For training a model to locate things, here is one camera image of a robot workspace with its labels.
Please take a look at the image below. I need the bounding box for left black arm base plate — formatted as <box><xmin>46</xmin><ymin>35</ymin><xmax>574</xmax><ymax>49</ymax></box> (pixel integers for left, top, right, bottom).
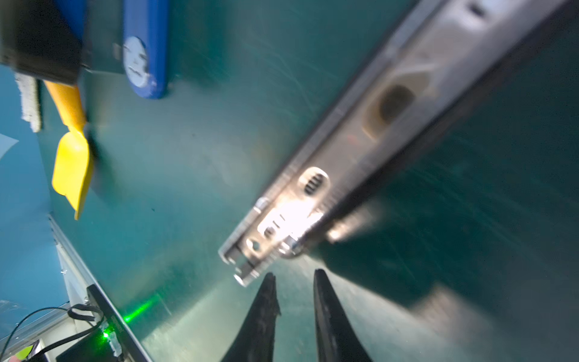
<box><xmin>56</xmin><ymin>284</ymin><xmax>152</xmax><ymax>361</ymax></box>

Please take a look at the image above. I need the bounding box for yellow plastic scoop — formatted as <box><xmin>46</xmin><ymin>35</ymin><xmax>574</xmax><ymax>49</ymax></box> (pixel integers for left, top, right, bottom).
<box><xmin>44</xmin><ymin>81</ymin><xmax>93</xmax><ymax>220</ymax></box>

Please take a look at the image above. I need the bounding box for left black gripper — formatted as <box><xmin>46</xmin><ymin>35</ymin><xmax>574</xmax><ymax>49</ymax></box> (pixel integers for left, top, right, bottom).
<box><xmin>1</xmin><ymin>0</ymin><xmax>81</xmax><ymax>85</ymax></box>

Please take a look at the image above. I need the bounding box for aluminium front rail bed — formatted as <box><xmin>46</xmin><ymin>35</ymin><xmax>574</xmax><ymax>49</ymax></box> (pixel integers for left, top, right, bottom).
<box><xmin>1</xmin><ymin>214</ymin><xmax>105</xmax><ymax>361</ymax></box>

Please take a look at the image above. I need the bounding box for black stapler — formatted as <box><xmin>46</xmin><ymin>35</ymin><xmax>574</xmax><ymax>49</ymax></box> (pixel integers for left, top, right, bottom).
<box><xmin>219</xmin><ymin>1</ymin><xmax>577</xmax><ymax>286</ymax></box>

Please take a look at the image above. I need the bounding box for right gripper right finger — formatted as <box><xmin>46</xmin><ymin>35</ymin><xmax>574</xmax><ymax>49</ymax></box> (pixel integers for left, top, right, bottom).
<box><xmin>313</xmin><ymin>269</ymin><xmax>372</xmax><ymax>361</ymax></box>

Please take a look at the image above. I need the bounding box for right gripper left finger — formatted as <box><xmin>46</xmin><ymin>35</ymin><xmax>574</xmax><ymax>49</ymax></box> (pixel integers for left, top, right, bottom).
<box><xmin>222</xmin><ymin>272</ymin><xmax>280</xmax><ymax>361</ymax></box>

